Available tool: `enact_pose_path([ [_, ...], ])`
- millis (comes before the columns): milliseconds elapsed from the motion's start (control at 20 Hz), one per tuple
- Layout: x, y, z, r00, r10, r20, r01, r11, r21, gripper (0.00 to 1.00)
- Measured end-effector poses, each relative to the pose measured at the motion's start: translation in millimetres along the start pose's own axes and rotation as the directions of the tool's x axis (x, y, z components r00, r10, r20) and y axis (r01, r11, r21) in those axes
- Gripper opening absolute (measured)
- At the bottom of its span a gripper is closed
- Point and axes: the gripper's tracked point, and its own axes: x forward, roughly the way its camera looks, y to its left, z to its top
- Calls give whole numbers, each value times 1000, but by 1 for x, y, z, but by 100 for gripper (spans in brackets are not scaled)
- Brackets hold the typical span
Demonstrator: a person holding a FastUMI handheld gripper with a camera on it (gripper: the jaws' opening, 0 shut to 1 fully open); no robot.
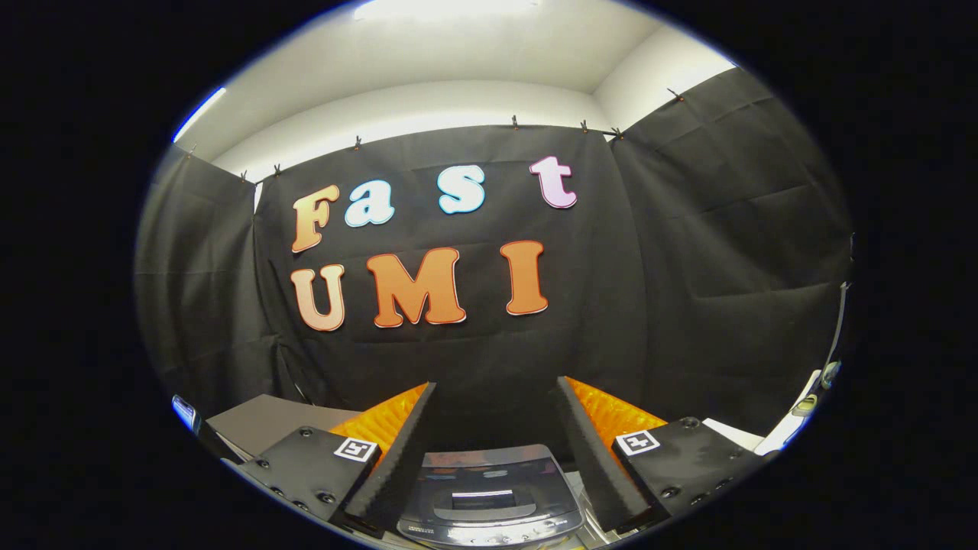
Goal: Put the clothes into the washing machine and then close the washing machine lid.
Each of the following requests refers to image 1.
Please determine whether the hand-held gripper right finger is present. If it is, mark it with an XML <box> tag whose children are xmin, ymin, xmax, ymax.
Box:
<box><xmin>556</xmin><ymin>376</ymin><xmax>772</xmax><ymax>535</ymax></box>

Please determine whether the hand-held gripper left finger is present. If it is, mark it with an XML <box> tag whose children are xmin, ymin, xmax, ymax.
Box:
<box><xmin>238</xmin><ymin>382</ymin><xmax>438</xmax><ymax>538</ymax></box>

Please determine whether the grey washing machine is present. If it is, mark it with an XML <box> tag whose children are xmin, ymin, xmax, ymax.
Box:
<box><xmin>396</xmin><ymin>445</ymin><xmax>588</xmax><ymax>549</ymax></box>

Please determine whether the black backdrop cloth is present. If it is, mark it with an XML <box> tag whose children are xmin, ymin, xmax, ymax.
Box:
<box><xmin>134</xmin><ymin>67</ymin><xmax>855</xmax><ymax>451</ymax></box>

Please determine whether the small glossy blue object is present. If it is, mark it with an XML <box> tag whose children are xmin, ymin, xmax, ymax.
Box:
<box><xmin>172</xmin><ymin>395</ymin><xmax>202</xmax><ymax>438</ymax></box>

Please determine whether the grey hanging strap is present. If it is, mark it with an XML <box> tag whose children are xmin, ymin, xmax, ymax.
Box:
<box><xmin>825</xmin><ymin>281</ymin><xmax>850</xmax><ymax>367</ymax></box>

